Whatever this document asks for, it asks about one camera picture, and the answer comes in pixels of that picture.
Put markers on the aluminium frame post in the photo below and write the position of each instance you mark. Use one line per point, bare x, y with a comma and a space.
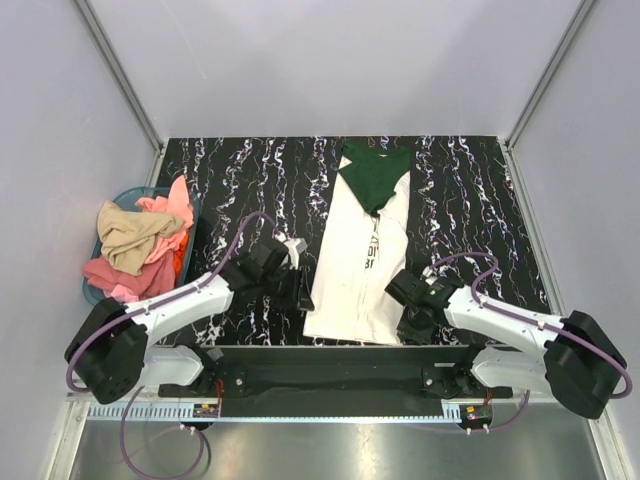
98, 34
561, 51

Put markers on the right aluminium frame post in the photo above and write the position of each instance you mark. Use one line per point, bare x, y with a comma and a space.
561, 51

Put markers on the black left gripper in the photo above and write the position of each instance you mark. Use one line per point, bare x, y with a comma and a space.
298, 296

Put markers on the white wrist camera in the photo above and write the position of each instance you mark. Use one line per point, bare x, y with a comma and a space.
295, 249
430, 275

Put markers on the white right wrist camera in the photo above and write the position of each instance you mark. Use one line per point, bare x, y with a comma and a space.
430, 275

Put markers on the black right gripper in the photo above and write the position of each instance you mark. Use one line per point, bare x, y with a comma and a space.
415, 337

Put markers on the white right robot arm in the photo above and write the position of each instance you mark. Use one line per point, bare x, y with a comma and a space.
570, 358

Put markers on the teal laundry basket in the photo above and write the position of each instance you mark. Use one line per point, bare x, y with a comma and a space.
110, 295

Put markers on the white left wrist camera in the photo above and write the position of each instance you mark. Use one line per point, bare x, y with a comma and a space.
295, 249

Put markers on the pink t-shirt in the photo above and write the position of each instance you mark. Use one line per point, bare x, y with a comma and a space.
150, 270

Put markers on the cream and green t-shirt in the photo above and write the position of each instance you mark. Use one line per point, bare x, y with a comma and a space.
363, 247

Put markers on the orange garment in basket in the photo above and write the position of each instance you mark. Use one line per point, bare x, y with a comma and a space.
179, 256

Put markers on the grey slotted cable duct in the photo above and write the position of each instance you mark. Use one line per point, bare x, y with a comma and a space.
232, 411

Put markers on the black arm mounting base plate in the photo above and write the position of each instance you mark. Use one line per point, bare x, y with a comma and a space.
373, 379

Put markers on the beige t-shirt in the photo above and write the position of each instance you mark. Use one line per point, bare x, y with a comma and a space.
128, 237

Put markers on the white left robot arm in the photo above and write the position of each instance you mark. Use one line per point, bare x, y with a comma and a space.
116, 350

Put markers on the left aluminium frame post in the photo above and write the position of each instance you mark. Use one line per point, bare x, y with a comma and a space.
98, 34

